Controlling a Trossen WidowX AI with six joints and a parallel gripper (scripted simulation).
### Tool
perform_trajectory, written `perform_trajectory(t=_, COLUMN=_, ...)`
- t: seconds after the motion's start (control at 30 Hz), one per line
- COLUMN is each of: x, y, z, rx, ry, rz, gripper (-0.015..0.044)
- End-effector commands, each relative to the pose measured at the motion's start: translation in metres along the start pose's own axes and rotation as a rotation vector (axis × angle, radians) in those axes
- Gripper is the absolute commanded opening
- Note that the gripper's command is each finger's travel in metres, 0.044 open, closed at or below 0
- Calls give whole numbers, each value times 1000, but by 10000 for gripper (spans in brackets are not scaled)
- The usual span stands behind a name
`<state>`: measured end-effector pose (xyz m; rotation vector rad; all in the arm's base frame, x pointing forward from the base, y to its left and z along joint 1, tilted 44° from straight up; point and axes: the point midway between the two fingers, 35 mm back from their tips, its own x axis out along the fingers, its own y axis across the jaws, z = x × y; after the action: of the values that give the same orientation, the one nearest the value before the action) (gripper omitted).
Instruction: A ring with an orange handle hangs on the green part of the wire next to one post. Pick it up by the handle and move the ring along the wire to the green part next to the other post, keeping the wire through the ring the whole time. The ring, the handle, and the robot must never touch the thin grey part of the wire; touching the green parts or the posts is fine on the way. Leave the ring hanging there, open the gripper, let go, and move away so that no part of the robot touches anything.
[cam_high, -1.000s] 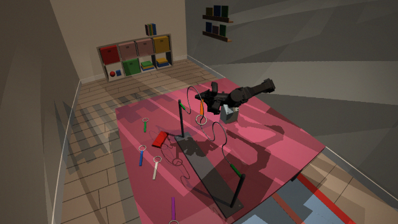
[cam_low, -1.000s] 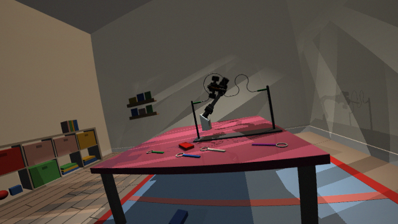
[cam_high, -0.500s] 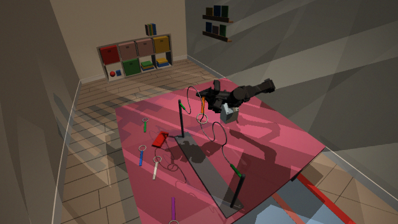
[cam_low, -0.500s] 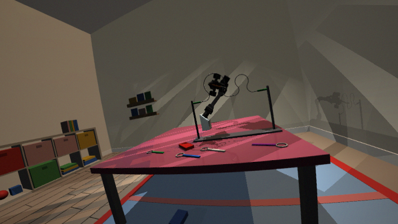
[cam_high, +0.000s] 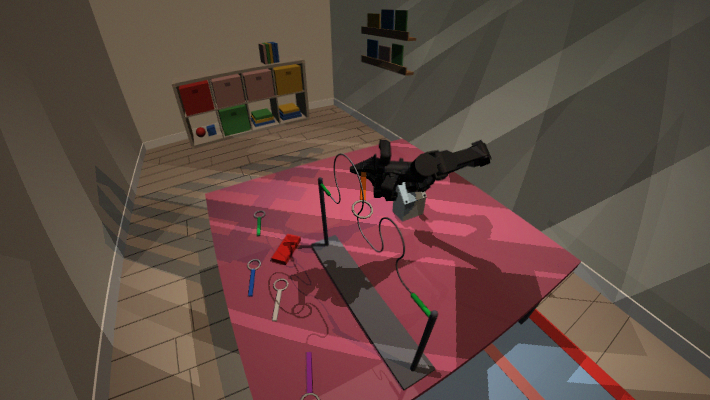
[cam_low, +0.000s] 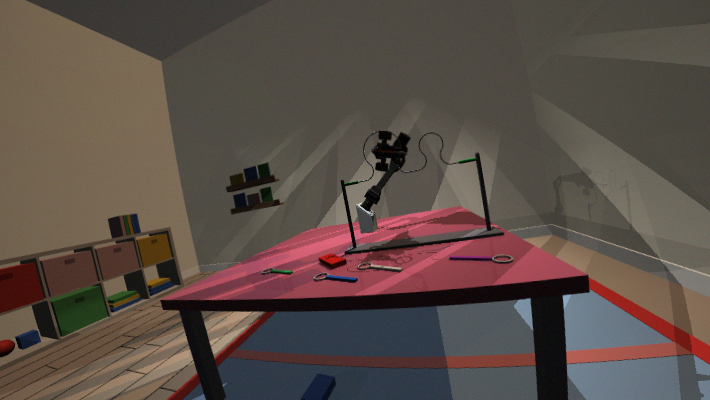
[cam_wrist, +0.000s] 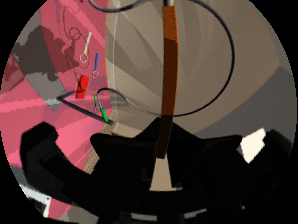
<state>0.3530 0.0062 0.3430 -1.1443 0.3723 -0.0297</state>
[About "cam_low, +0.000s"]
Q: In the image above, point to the red rectangular block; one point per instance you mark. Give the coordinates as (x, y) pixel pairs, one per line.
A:
(332, 261)

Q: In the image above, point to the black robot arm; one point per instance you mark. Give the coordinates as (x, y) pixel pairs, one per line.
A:
(373, 194)

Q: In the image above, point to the blue handle with grey loop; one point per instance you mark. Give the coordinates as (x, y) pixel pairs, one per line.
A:
(338, 278)

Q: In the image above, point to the purple handle with grey loop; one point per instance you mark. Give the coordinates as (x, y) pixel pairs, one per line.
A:
(481, 258)

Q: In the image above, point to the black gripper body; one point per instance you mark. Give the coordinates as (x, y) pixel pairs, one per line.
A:
(383, 166)

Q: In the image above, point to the grey stick with loop end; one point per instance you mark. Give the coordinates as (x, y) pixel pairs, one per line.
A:
(390, 268)

